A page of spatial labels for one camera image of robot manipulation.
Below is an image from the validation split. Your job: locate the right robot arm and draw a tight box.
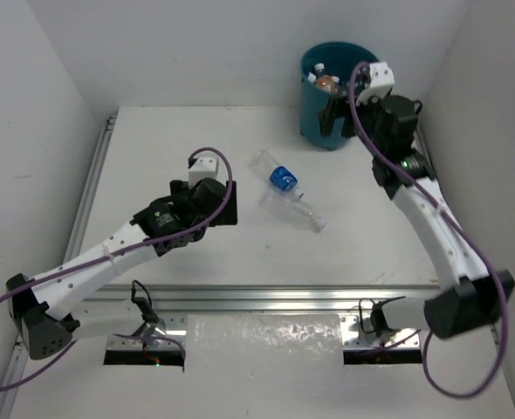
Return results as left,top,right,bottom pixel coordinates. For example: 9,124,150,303
318,93,515,339

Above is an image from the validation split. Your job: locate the clear bottle diagonal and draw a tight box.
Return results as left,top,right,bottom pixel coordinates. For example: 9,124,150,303
258,190,326,233

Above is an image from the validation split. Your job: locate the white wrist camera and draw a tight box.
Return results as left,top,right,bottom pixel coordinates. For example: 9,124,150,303
188,155,219,188
355,62,395,105

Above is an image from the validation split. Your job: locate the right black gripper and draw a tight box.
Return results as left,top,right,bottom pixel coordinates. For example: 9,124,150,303
319,91,385,155

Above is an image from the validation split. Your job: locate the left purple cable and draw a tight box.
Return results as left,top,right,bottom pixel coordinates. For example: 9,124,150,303
0,147,236,394

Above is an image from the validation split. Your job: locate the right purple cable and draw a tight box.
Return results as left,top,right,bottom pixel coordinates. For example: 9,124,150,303
348,60,511,399

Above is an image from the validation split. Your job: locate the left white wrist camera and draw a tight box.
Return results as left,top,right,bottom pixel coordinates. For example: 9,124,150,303
188,155,219,188

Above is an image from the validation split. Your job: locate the aluminium frame rail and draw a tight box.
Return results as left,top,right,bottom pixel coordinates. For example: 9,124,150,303
0,111,501,419

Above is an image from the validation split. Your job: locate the blue label bottle back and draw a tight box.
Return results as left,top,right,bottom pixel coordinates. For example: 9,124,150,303
250,149,304,200

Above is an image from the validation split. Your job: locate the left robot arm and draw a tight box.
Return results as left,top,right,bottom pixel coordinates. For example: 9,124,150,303
6,178,237,361

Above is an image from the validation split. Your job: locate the teal plastic bin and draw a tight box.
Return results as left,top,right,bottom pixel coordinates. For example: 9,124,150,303
299,42,377,151

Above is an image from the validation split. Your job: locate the purple cable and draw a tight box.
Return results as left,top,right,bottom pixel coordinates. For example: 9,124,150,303
348,60,511,399
0,147,236,394

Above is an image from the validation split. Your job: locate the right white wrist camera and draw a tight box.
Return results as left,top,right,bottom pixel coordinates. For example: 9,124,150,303
355,62,395,105

